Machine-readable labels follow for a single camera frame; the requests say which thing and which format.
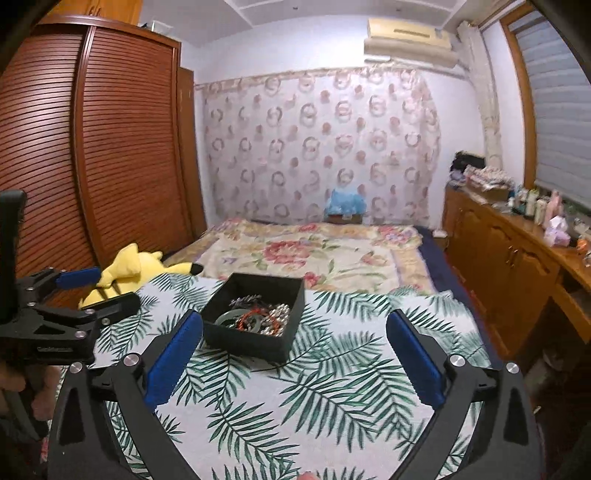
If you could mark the green leaf print blanket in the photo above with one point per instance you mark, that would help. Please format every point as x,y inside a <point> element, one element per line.
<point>332,369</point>

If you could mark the white wrapped pipe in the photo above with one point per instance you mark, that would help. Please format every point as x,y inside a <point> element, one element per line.
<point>485,92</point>

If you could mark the floral blanket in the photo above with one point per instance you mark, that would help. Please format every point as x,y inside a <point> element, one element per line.
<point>295,254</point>

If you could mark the dark spiky hair clip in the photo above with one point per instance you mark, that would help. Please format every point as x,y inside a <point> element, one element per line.
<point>247,302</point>

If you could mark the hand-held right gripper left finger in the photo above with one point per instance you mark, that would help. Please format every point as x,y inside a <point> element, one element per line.
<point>175,355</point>

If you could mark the row of toiletry bottles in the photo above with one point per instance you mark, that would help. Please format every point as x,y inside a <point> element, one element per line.
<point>540,205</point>

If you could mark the wooden cabinet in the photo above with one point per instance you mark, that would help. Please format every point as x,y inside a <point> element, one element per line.
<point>498,258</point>

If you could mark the black jewelry box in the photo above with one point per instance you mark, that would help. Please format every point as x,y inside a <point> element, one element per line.
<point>244,346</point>

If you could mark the cream air conditioner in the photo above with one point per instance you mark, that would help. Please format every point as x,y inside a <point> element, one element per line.
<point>406,41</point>

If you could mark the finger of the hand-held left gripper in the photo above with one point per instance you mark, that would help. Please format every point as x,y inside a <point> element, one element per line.
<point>76,278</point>
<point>106,307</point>

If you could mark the silver bangle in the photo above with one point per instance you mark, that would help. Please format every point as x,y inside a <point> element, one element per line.
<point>224,317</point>

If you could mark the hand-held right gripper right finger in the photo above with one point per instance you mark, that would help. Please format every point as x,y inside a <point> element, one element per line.
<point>415,364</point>

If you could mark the black folded clothes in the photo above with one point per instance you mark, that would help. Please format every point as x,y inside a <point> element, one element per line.
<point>466,161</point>

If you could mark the grey window blind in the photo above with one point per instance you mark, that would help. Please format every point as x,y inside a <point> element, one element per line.
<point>558,106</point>

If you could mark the person's left hand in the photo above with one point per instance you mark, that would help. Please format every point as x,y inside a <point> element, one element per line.
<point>46,392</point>

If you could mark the small cardboard box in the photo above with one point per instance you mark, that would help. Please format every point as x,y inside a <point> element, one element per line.
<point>345,218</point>

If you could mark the yellow plush toy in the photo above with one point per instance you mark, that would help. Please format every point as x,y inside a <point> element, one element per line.
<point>129,267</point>

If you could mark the blue plush toy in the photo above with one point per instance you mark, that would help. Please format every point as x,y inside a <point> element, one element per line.
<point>344,201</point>

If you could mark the dark blue bed sheet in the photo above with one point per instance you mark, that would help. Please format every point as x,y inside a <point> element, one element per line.
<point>443,272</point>

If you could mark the wooden slatted wardrobe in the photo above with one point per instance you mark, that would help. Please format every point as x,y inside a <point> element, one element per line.
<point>115,138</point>

